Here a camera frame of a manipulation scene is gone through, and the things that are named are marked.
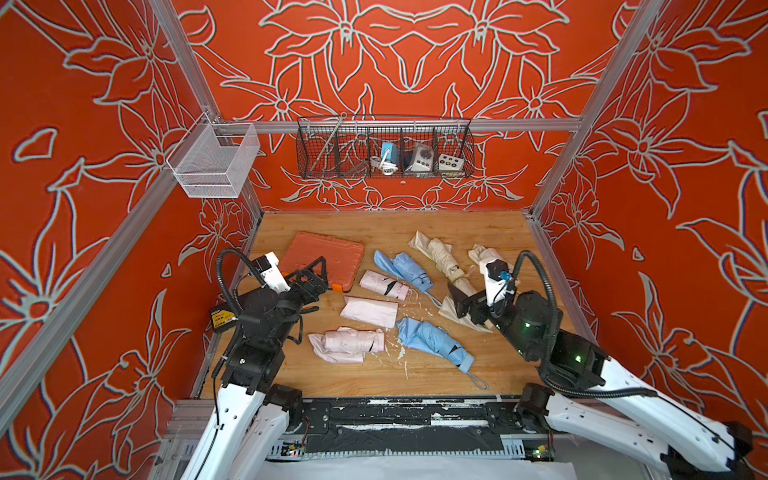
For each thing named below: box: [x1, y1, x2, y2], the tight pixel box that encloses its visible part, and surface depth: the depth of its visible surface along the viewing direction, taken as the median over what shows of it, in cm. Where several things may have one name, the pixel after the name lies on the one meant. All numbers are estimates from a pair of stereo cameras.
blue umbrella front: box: [396, 318, 489, 390], surface depth 83 cm
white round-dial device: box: [405, 143, 434, 172], surface depth 93 cm
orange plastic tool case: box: [278, 232, 365, 293], surface depth 105 cm
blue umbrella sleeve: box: [373, 250, 404, 280], surface depth 102 cm
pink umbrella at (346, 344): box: [307, 326, 385, 362], surface depth 83 cm
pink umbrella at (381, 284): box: [359, 269, 410, 301], surface depth 96 cm
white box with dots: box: [438, 153, 464, 171], surface depth 96 cm
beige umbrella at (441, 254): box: [408, 230, 478, 296], surface depth 106 cm
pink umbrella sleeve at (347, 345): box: [308, 326, 384, 363], surface depth 83 cm
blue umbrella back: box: [393, 252, 434, 293], surface depth 100 cm
